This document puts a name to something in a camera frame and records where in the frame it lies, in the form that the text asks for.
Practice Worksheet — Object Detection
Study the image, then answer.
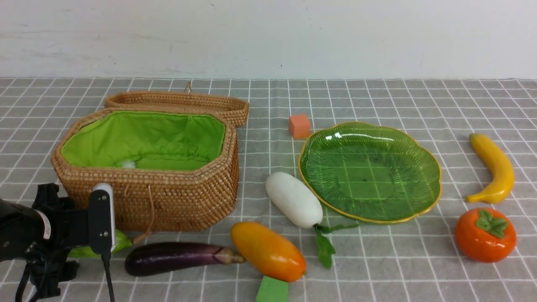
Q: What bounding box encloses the white toy radish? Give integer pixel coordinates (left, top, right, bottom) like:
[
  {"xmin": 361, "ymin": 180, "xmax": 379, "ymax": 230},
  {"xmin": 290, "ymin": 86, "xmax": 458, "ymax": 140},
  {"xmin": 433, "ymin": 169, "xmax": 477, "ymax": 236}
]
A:
[{"xmin": 265, "ymin": 172, "xmax": 359, "ymax": 269}]

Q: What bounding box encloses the green foam cube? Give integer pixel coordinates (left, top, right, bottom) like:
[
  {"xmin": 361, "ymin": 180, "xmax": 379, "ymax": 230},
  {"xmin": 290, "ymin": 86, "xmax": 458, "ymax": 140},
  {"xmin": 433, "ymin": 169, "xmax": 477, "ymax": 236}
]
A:
[{"xmin": 255, "ymin": 276, "xmax": 289, "ymax": 302}]

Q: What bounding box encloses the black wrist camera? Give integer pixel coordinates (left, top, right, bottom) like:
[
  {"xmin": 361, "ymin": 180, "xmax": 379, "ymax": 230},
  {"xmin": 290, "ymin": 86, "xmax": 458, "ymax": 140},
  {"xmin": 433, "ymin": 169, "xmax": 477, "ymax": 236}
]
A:
[{"xmin": 88, "ymin": 183, "xmax": 116, "ymax": 257}]

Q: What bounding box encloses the purple toy eggplant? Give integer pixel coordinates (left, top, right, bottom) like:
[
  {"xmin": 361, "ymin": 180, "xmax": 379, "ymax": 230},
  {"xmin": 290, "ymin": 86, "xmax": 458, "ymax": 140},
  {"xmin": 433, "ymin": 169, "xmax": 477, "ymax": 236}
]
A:
[{"xmin": 124, "ymin": 242, "xmax": 246, "ymax": 277}]

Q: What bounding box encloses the green glass leaf plate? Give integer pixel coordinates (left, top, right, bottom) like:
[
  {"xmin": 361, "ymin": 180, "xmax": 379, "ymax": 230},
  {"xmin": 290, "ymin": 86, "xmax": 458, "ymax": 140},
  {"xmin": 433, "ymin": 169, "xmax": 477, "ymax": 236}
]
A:
[{"xmin": 297, "ymin": 122, "xmax": 443, "ymax": 224}]

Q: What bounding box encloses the yellow toy banana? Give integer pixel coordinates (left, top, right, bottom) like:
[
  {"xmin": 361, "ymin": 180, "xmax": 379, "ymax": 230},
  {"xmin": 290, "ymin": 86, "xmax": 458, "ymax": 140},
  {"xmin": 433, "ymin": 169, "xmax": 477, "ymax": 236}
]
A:
[{"xmin": 465, "ymin": 133, "xmax": 515, "ymax": 204}]

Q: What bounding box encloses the woven wicker basket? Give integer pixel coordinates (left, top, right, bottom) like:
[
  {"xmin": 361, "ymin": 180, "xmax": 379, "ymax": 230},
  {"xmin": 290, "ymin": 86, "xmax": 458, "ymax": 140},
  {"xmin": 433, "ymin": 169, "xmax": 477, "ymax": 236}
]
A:
[{"xmin": 51, "ymin": 107, "xmax": 239, "ymax": 232}]

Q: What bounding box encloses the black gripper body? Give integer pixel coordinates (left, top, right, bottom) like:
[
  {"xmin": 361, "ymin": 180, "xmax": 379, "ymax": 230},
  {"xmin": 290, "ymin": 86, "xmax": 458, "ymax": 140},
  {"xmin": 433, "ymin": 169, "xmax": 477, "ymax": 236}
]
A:
[{"xmin": 25, "ymin": 183, "xmax": 88, "ymax": 299}]

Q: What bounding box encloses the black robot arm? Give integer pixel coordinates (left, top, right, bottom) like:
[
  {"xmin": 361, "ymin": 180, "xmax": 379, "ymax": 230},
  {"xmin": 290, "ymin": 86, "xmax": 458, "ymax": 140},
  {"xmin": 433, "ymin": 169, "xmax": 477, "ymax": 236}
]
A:
[{"xmin": 0, "ymin": 183, "xmax": 89, "ymax": 302}]

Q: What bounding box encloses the orange yellow toy mango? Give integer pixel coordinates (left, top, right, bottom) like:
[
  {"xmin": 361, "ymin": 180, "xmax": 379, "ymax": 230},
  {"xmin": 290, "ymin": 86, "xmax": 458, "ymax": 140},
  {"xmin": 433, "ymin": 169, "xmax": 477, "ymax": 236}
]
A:
[{"xmin": 230, "ymin": 221, "xmax": 307, "ymax": 283}]

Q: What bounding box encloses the orange toy persimmon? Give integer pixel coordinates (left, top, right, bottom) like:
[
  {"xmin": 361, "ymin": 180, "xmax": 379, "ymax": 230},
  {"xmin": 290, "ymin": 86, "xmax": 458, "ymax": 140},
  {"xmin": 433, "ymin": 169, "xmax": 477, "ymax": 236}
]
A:
[{"xmin": 454, "ymin": 208, "xmax": 518, "ymax": 263}]

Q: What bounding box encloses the orange foam cube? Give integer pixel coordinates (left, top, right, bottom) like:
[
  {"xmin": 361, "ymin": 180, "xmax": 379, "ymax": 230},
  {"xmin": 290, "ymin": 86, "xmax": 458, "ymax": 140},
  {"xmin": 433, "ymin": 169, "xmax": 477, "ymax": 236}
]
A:
[{"xmin": 288, "ymin": 114, "xmax": 311, "ymax": 140}]

